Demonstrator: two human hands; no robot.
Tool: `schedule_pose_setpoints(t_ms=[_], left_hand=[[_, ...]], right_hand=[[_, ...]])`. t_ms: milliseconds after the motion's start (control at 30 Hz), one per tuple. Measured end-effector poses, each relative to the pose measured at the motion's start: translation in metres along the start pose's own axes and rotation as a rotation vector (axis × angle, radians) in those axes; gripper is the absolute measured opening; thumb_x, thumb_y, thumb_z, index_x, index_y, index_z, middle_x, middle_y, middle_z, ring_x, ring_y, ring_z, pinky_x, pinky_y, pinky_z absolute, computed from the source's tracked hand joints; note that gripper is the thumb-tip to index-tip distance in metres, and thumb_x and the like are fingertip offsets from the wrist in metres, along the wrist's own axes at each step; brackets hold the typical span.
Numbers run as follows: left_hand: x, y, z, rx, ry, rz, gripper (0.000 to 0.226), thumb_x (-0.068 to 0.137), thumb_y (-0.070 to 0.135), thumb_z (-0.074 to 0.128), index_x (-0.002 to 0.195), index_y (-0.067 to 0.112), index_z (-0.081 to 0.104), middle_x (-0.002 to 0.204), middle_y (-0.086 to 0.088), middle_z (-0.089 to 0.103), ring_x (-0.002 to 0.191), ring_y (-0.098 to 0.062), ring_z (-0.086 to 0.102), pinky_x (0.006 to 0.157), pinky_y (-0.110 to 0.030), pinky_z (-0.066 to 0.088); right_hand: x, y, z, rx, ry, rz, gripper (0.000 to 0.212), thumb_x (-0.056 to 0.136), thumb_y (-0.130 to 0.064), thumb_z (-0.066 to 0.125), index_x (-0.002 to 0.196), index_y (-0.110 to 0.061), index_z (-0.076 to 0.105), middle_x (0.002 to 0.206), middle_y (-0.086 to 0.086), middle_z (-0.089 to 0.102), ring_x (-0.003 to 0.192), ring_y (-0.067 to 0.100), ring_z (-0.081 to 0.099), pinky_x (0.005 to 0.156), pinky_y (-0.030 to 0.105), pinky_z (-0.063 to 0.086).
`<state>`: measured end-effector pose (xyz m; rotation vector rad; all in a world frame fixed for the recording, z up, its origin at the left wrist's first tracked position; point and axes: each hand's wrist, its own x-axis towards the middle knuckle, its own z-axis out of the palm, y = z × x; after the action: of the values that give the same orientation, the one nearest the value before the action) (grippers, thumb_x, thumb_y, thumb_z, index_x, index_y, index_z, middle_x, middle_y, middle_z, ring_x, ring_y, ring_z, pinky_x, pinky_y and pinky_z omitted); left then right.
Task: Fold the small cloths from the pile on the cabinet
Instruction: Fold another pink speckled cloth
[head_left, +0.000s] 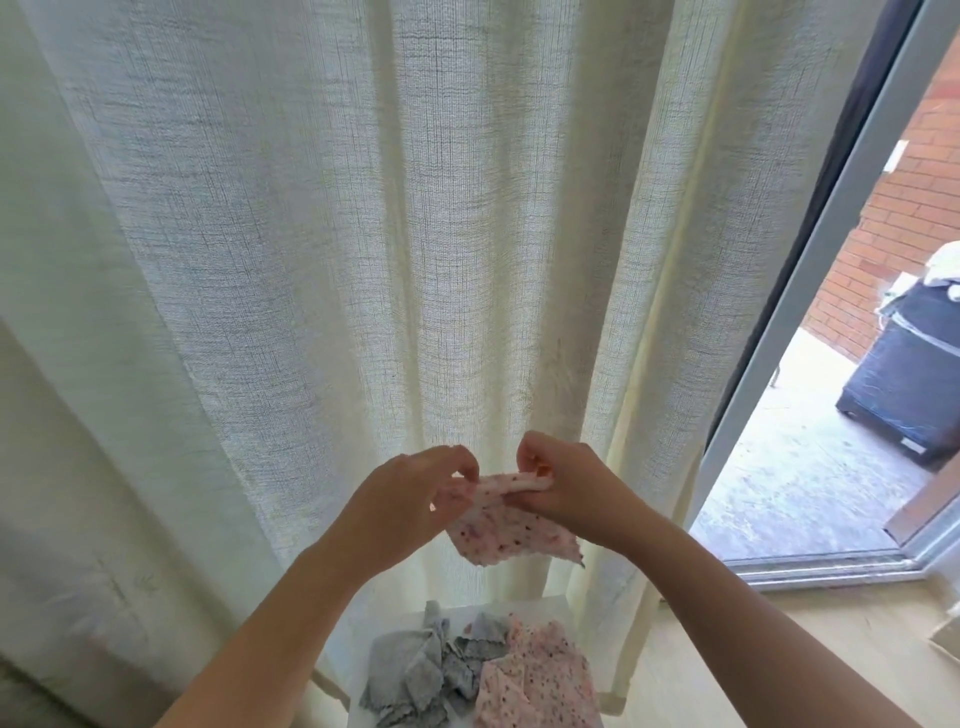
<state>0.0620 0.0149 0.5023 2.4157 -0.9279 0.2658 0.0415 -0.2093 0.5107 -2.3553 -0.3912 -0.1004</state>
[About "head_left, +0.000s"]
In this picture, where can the white sliding door frame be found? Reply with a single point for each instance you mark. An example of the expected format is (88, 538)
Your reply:
(818, 285)

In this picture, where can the person's left hand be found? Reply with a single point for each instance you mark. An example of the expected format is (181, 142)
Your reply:
(398, 510)

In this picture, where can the person's right hand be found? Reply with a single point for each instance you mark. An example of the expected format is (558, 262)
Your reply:
(578, 488)

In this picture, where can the white linen curtain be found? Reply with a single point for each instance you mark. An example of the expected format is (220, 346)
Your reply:
(375, 195)

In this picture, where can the person's right forearm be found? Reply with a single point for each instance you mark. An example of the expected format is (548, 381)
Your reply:
(765, 630)

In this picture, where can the white table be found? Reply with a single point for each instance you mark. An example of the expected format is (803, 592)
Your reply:
(548, 608)

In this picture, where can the white patterned cloth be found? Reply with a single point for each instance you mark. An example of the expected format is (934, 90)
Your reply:
(938, 270)

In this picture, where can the person's left forearm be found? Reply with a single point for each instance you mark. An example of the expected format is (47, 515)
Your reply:
(255, 653)

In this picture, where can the brown wooden board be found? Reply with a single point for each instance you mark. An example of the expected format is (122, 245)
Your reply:
(927, 503)

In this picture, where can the white bundled curtain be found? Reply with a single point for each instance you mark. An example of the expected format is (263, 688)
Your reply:
(947, 633)

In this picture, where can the dark blue tarpaulin cover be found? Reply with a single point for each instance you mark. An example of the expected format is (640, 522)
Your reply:
(915, 375)

